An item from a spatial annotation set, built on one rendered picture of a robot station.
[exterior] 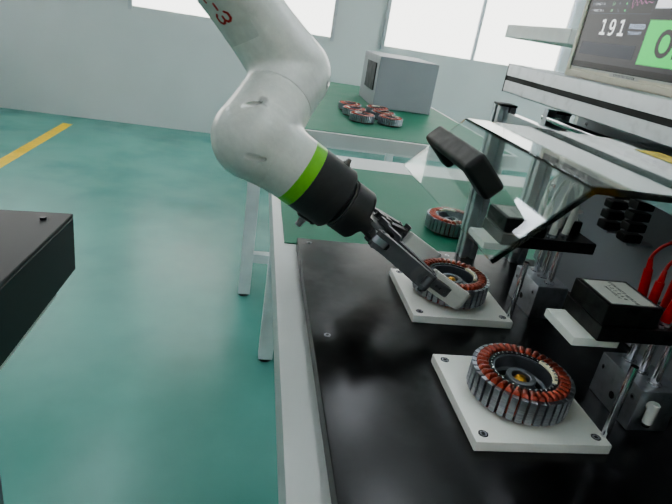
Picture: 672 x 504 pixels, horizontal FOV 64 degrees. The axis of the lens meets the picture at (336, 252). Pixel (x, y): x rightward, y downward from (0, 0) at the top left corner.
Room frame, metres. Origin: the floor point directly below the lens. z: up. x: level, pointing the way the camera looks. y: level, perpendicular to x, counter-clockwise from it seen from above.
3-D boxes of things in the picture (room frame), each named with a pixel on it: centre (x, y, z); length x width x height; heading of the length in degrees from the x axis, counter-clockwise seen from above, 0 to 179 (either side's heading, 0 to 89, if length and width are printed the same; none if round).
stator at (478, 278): (0.75, -0.18, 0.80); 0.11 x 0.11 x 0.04
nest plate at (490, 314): (0.75, -0.18, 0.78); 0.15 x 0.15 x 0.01; 11
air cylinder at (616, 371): (0.54, -0.37, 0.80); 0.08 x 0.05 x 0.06; 11
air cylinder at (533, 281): (0.78, -0.32, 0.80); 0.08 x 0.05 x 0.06; 11
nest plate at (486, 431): (0.51, -0.23, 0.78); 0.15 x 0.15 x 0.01; 11
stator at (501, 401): (0.51, -0.23, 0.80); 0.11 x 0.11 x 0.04
